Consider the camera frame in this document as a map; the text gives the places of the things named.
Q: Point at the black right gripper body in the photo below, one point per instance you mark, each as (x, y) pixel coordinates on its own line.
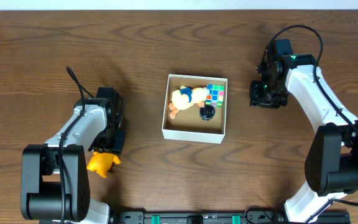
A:
(268, 94)

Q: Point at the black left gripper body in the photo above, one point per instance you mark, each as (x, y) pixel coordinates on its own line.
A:
(117, 142)

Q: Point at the orange rubber dog toy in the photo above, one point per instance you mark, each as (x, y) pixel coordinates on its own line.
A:
(101, 163)

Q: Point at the colourful puzzle cube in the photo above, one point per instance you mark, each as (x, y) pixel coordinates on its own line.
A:
(215, 97)

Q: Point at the black round disc toy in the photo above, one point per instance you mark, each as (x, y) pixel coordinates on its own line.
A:
(207, 112)

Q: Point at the yellow plush duck toy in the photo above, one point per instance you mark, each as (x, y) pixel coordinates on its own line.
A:
(185, 97)

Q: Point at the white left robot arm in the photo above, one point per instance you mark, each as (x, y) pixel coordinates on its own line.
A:
(55, 186)

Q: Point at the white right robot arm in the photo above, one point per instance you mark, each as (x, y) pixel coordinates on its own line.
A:
(331, 166)

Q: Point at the white cardboard box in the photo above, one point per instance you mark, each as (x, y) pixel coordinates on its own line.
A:
(188, 125)

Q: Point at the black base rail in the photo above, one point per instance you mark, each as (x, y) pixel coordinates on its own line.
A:
(254, 215)

